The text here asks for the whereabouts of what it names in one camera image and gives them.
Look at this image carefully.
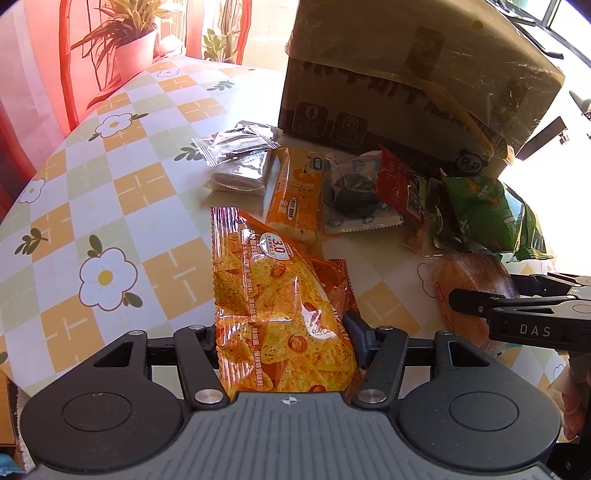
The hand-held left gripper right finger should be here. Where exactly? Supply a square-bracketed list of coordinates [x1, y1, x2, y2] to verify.
[344, 310, 502, 409]

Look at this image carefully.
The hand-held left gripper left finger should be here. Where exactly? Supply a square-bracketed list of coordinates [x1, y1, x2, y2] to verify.
[92, 324, 230, 409]

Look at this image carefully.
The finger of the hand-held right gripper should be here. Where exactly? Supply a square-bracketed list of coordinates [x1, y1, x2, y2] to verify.
[508, 272, 591, 301]
[448, 288, 591, 356]

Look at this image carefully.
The bread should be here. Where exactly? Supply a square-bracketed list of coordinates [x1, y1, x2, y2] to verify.
[424, 251, 525, 357]

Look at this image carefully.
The orange tortilla chips packet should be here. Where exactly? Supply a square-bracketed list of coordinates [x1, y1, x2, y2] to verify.
[210, 207, 361, 395]

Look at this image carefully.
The translucent red snack packet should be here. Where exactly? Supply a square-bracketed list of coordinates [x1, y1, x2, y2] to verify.
[375, 145, 428, 251]

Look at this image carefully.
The brown cardboard box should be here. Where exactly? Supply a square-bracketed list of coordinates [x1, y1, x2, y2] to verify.
[277, 0, 566, 178]

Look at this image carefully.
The person's right hand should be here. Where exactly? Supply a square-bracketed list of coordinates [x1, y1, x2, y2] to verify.
[547, 351, 591, 444]

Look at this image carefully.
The dark green snack packet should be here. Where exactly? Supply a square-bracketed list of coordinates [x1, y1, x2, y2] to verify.
[427, 178, 468, 252]

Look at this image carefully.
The black cookie clear packet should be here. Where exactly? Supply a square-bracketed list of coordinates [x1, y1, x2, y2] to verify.
[322, 152, 403, 236]

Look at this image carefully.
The orange cracker packet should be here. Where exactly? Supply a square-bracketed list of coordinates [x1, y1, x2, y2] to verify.
[265, 148, 325, 243]

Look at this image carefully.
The white cake packet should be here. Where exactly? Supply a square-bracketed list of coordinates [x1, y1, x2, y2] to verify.
[203, 151, 274, 197]

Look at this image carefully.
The clear silver snack packet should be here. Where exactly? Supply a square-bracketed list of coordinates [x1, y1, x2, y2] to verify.
[191, 121, 281, 167]

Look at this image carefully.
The window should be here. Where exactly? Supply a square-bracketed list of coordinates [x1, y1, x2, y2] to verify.
[503, 0, 591, 61]

